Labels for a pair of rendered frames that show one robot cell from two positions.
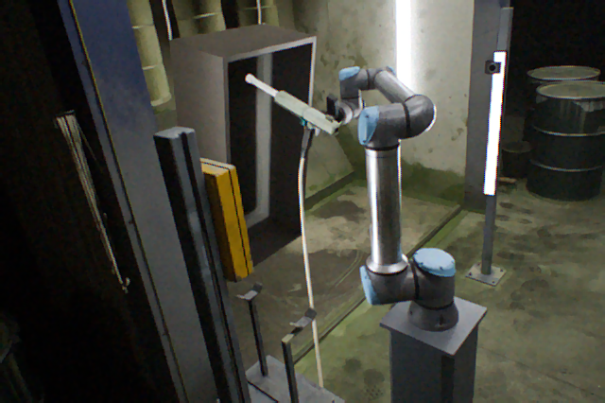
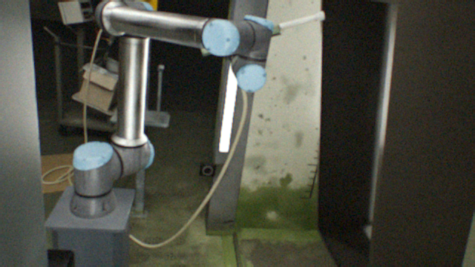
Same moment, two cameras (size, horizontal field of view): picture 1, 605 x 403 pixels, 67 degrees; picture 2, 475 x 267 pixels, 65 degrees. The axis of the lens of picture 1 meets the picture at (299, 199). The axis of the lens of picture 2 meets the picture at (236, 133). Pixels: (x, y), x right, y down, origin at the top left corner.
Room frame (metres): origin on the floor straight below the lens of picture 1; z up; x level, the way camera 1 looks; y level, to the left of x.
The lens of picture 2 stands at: (2.66, -1.21, 1.60)
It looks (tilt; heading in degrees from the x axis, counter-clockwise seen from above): 22 degrees down; 126
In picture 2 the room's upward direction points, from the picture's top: 8 degrees clockwise
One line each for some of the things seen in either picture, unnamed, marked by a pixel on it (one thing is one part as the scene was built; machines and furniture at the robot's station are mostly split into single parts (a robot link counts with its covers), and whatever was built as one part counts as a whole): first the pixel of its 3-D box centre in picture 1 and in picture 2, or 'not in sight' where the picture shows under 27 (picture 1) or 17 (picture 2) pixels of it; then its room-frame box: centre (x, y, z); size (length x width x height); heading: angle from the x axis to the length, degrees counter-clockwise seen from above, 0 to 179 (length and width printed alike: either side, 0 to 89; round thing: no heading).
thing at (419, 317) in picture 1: (433, 305); (93, 196); (1.42, -0.47, 0.69); 0.19 x 0.19 x 0.10
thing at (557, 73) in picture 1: (562, 74); not in sight; (4.16, -2.52, 0.86); 0.54 x 0.54 x 0.01
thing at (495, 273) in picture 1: (485, 273); not in sight; (2.49, -1.17, 0.01); 0.20 x 0.20 x 0.01; 46
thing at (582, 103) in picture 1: (568, 142); not in sight; (3.55, -2.28, 0.44); 0.59 x 0.58 x 0.89; 150
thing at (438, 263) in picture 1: (431, 275); (95, 167); (1.41, -0.46, 0.83); 0.17 x 0.15 x 0.18; 92
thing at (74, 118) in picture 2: not in sight; (93, 70); (-0.59, 0.74, 0.64); 0.73 x 0.50 x 1.27; 35
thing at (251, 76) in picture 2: (351, 109); (249, 73); (1.99, -0.27, 1.35); 0.12 x 0.09 x 0.10; 138
